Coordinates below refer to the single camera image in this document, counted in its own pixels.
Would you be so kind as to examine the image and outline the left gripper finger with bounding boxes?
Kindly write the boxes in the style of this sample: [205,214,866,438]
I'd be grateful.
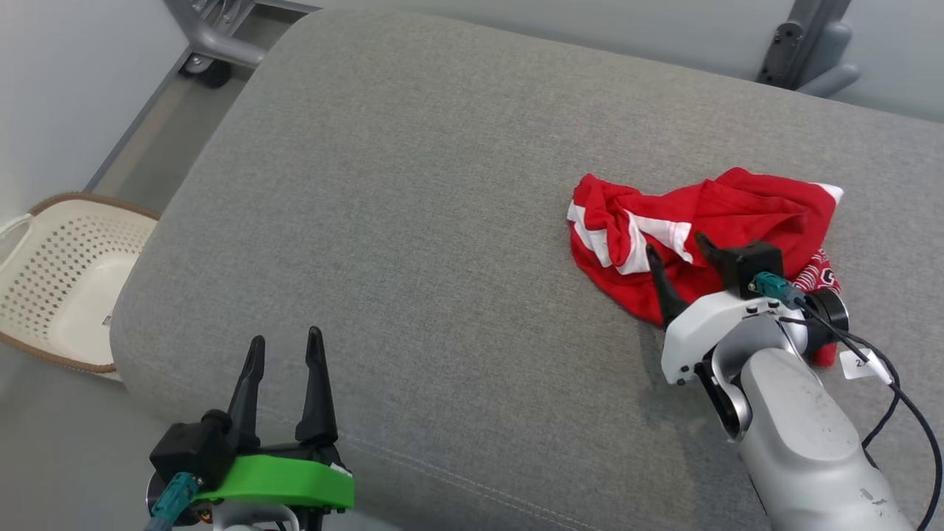
[295,327,339,447]
[227,336,266,451]

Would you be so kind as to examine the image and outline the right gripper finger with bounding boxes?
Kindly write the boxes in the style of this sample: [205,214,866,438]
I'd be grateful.
[645,243,690,329]
[695,232,727,277]

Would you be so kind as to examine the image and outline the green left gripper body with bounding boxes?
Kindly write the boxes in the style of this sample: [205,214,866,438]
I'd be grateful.
[193,442,355,511]

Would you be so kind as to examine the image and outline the grey wheeled cart leg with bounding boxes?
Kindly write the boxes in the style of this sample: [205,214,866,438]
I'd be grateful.
[164,0,322,89]

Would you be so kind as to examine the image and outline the red shorts white side stripes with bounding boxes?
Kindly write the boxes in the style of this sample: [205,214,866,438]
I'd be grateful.
[566,167,844,367]

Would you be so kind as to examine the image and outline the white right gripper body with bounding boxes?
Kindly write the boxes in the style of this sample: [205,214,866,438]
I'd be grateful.
[661,290,794,386]

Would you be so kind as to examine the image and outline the white cable label tag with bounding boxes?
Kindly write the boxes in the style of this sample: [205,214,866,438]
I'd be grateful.
[839,348,893,384]

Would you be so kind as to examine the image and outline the left teal plug cable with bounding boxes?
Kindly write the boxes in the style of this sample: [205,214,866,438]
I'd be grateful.
[144,472,201,531]

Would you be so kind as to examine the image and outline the black caster wheel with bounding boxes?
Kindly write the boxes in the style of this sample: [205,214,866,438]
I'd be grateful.
[183,53,233,89]

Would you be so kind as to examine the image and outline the cream perforated laundry basket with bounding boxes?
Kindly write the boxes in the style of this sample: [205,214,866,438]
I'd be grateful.
[0,192,161,381]

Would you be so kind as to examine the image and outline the grey metal partition post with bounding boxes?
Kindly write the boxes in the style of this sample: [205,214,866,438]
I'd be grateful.
[756,0,861,98]

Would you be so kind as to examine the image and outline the right teal plug black cable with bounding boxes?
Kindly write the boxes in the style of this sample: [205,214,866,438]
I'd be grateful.
[751,271,944,531]

